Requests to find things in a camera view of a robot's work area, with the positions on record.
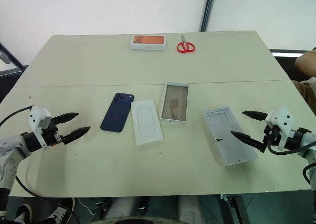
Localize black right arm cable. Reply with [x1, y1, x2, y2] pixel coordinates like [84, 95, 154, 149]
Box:
[267, 138, 316, 185]

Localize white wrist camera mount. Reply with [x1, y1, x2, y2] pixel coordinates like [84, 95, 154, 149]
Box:
[28, 106, 52, 149]
[265, 107, 295, 150]

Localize black metal frame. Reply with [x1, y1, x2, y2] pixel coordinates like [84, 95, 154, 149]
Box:
[0, 42, 25, 77]

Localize dark rounded robot body part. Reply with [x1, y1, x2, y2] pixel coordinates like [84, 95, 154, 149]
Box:
[91, 215, 191, 224]

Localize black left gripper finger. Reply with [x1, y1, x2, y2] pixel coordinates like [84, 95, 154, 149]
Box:
[60, 126, 91, 145]
[51, 112, 79, 124]

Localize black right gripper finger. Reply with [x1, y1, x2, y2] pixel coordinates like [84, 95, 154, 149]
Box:
[241, 110, 269, 122]
[231, 131, 264, 152]

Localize black table leg bracket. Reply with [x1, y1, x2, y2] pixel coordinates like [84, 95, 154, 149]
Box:
[221, 194, 250, 224]

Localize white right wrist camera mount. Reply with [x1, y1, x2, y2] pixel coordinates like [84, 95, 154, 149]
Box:
[265, 107, 295, 150]

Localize dark vertical window frame post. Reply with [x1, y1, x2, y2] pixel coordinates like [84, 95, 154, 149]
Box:
[199, 0, 218, 32]

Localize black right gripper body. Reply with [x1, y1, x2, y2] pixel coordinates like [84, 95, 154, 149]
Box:
[261, 125, 281, 152]

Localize black bench with white strip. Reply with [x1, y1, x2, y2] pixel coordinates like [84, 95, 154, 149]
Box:
[269, 49, 316, 82]

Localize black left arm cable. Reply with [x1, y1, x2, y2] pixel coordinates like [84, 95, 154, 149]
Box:
[0, 106, 41, 199]

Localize red handled scissors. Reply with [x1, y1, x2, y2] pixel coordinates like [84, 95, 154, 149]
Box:
[176, 34, 196, 54]

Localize white box with orange phone print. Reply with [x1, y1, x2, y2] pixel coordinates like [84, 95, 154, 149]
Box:
[130, 35, 167, 51]

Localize white cardboard insert card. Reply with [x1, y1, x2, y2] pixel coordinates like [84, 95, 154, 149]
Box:
[130, 98, 164, 146]

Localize white phone box lid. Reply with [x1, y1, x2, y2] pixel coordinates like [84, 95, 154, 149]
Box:
[203, 106, 259, 168]

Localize dark blue smartphone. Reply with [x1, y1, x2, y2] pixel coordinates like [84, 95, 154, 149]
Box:
[100, 92, 135, 133]

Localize thin white cable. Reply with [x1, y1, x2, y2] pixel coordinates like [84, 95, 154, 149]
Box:
[78, 197, 100, 216]

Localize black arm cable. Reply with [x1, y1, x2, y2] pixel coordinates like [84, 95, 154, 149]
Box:
[0, 106, 41, 199]
[267, 138, 316, 185]

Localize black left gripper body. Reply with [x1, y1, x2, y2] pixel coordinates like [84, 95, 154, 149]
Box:
[42, 121, 66, 148]

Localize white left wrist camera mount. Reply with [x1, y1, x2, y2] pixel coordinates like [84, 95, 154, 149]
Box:
[28, 106, 52, 149]

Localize white phone box base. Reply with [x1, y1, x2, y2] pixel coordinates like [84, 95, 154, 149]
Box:
[160, 82, 190, 126]

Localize black and white sneaker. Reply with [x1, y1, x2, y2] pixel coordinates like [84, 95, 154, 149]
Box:
[14, 203, 33, 224]
[40, 198, 75, 224]

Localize person's khaki trouser leg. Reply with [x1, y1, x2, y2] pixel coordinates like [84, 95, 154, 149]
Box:
[291, 77, 316, 108]

